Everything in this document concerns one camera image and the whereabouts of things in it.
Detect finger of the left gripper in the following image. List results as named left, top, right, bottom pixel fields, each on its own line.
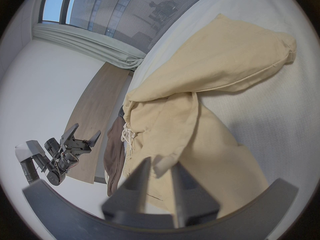
left=87, top=130, right=102, bottom=150
left=61, top=123, right=80, bottom=145

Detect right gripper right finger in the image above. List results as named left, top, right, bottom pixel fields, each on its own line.
left=171, top=162, right=221, bottom=229

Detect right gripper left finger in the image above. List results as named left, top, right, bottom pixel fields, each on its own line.
left=102, top=157, right=152, bottom=219

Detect tan shorts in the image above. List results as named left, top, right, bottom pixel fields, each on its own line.
left=121, top=13, right=297, bottom=218

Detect bed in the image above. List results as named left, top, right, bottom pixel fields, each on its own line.
left=64, top=0, right=320, bottom=232

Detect brown garment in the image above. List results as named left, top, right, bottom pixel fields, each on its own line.
left=103, top=117, right=126, bottom=197

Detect grey-green curtain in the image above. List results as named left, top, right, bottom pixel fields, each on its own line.
left=32, top=23, right=147, bottom=71

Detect window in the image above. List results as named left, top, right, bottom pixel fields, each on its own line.
left=37, top=0, right=219, bottom=57

